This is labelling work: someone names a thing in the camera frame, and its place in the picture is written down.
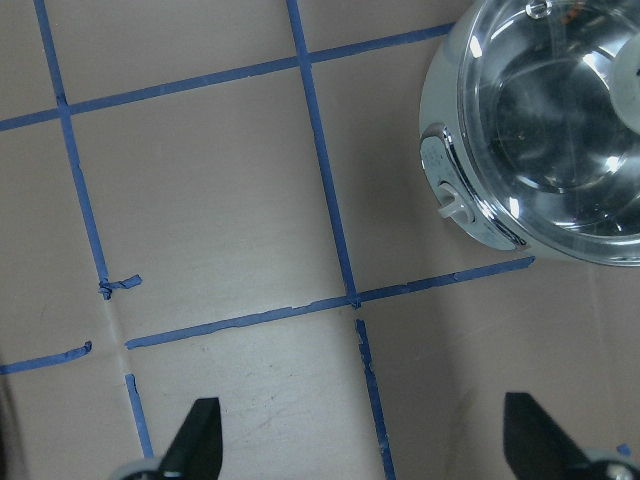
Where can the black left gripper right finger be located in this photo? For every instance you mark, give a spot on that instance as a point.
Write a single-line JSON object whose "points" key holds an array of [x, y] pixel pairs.
{"points": [[535, 446]]}

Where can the pale green electric pot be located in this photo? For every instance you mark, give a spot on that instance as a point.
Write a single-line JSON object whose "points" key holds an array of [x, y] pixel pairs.
{"points": [[450, 171]]}

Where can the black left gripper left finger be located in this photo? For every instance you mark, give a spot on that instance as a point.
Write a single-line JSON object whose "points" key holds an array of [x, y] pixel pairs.
{"points": [[196, 450]]}

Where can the glass pot lid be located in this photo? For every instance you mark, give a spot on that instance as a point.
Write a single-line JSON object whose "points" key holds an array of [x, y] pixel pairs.
{"points": [[545, 139]]}

